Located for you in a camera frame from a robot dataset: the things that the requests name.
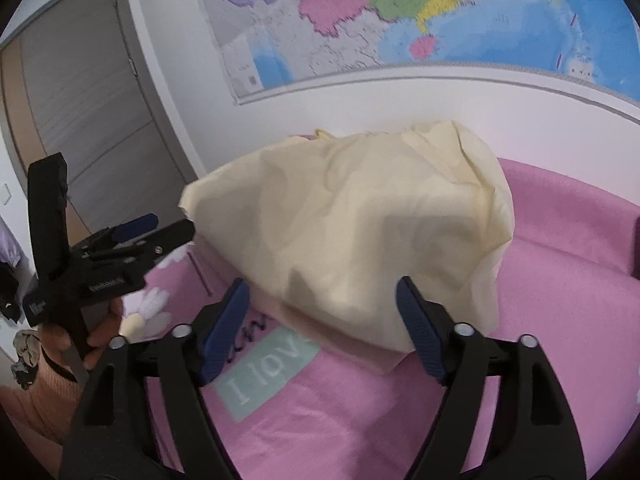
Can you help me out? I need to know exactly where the cream beige jacket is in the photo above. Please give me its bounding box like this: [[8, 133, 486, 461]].
[[180, 122, 515, 353]]

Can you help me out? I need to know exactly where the peach knit sleeve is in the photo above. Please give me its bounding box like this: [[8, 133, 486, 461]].
[[1, 350, 81, 444]]

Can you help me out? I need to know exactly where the grey brown door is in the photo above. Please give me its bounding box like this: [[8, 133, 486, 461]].
[[1, 0, 195, 243]]

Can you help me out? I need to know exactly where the colourful wall map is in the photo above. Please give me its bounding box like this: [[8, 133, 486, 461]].
[[203, 0, 639, 100]]

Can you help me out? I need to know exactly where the pink daisy bed sheet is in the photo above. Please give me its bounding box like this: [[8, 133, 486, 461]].
[[148, 159, 639, 479]]

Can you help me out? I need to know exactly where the person's left hand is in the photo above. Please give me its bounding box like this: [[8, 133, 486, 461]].
[[38, 298, 122, 386]]

